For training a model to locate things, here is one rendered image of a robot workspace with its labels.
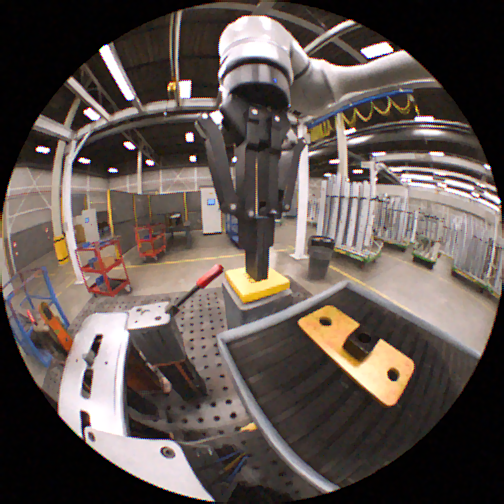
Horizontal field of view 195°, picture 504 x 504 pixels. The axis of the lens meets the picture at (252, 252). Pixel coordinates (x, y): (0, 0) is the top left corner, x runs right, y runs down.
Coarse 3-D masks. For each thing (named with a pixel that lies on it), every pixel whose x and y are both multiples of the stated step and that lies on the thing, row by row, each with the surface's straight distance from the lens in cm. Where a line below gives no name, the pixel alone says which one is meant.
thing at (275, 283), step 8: (232, 272) 19; (240, 272) 19; (272, 272) 19; (232, 280) 17; (240, 280) 17; (248, 280) 17; (264, 280) 17; (272, 280) 17; (280, 280) 17; (288, 280) 17; (240, 288) 15; (248, 288) 15; (256, 288) 15; (264, 288) 15; (272, 288) 16; (280, 288) 17; (288, 288) 18; (240, 296) 15; (248, 296) 15; (256, 296) 15; (264, 296) 16
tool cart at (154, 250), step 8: (144, 224) 405; (152, 224) 410; (160, 224) 440; (136, 232) 399; (160, 232) 444; (144, 240) 392; (152, 240) 381; (152, 248) 384; (160, 248) 442; (144, 256) 407; (152, 256) 394
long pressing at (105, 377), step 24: (120, 312) 48; (120, 336) 39; (72, 360) 44; (96, 360) 38; (120, 360) 34; (72, 384) 40; (96, 384) 35; (120, 384) 32; (72, 408) 38; (96, 408) 34; (120, 408) 30; (120, 432) 29
